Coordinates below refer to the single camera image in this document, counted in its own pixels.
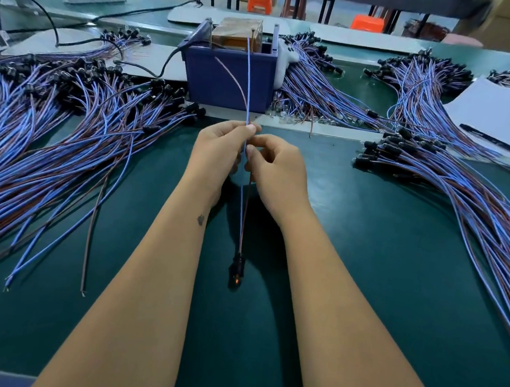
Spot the person's left hand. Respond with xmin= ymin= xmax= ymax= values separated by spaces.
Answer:
xmin=182 ymin=115 xmax=265 ymax=212

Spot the person's right hand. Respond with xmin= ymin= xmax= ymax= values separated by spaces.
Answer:
xmin=236 ymin=131 xmax=323 ymax=234

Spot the blue plastic tester box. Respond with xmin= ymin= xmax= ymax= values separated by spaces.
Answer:
xmin=178 ymin=14 xmax=286 ymax=115

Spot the blue brown plug cable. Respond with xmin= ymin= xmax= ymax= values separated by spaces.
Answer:
xmin=186 ymin=33 xmax=275 ymax=293

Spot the pile of wired lamps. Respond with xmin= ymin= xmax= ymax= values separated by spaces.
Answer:
xmin=0 ymin=41 xmax=211 ymax=313
xmin=331 ymin=122 xmax=510 ymax=367

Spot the person's right forearm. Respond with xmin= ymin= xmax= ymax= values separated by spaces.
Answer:
xmin=263 ymin=215 xmax=482 ymax=387

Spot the person's left forearm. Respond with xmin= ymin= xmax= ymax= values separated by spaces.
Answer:
xmin=30 ymin=176 xmax=228 ymax=387

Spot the white flat mat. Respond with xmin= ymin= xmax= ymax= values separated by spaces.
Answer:
xmin=309 ymin=22 xmax=433 ymax=58
xmin=2 ymin=23 xmax=193 ymax=84
xmin=167 ymin=1 xmax=310 ymax=39

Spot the brown cardboard block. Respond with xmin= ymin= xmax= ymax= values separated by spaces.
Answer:
xmin=210 ymin=13 xmax=266 ymax=54

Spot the black pen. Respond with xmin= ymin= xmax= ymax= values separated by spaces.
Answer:
xmin=457 ymin=123 xmax=510 ymax=157

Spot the pink plastic stool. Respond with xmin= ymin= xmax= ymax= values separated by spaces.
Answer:
xmin=440 ymin=32 xmax=485 ymax=49

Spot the loose grey wire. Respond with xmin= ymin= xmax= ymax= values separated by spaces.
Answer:
xmin=78 ymin=185 xmax=113 ymax=300

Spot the black power cable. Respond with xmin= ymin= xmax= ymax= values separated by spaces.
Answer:
xmin=0 ymin=0 xmax=206 ymax=64

